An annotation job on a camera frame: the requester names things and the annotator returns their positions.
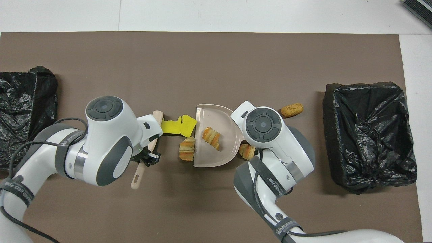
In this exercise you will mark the beige brush black bristles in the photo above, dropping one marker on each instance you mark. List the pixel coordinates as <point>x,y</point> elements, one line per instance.
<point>137,179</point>

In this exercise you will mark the black ribbed box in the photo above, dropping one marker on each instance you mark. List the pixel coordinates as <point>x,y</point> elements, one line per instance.
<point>418,10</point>

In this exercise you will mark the oval brown bread roll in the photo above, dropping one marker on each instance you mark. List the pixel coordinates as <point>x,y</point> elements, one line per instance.
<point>292,110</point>

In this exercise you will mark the brown table mat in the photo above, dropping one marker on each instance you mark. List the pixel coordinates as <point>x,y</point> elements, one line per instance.
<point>202,60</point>

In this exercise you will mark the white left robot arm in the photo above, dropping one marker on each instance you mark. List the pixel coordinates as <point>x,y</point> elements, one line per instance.
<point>104,135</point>

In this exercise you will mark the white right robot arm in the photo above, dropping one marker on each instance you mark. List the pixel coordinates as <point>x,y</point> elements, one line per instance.
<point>266,128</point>

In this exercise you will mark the small croissant piece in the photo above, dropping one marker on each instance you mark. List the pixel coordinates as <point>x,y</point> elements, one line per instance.
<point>247,152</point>
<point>211,137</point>
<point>187,149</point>

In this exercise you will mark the black bag lined bin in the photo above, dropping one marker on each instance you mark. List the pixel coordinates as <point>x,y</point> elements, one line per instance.
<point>371,135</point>
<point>23,111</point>

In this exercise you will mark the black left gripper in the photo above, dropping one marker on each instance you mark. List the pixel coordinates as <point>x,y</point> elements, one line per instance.
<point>141,157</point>

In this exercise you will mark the beige plastic dustpan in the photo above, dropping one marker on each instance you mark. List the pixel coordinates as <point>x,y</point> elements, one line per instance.
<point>219,158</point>

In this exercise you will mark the yellow sponge piece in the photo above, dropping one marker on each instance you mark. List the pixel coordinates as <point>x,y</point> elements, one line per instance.
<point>188,125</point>
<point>170,126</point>

